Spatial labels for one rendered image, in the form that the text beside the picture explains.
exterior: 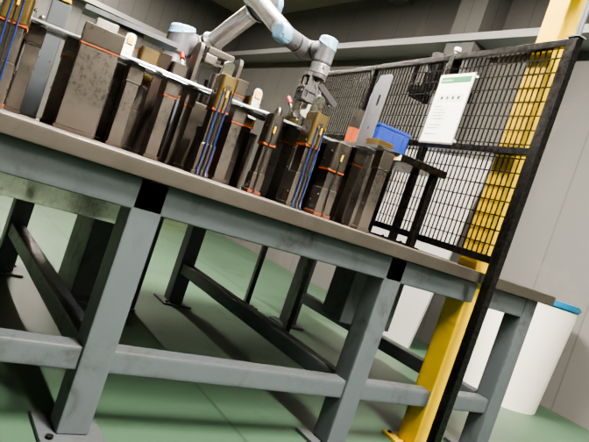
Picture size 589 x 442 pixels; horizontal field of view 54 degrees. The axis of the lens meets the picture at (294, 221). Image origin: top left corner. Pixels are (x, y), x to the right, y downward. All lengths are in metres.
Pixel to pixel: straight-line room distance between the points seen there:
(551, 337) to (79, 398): 2.74
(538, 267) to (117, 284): 3.37
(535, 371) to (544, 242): 1.07
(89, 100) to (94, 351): 0.79
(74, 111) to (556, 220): 3.35
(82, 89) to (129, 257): 0.65
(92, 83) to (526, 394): 2.85
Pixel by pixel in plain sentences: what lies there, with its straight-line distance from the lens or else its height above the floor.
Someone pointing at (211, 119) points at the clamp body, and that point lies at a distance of 1.97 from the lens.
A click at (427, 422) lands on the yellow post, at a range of 2.29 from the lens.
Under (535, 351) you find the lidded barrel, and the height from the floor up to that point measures 0.37.
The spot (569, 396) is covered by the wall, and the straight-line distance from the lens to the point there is 4.16.
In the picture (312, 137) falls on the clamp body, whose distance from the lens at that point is 2.06.
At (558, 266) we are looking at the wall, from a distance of 4.29.
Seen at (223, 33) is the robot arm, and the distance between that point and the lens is 2.81.
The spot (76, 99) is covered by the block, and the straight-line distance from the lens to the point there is 1.91.
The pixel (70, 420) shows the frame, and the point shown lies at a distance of 1.57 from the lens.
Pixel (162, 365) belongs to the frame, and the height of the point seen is 0.21.
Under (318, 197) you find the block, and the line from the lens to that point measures 2.12.
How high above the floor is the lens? 0.72
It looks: 2 degrees down
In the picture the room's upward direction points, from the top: 19 degrees clockwise
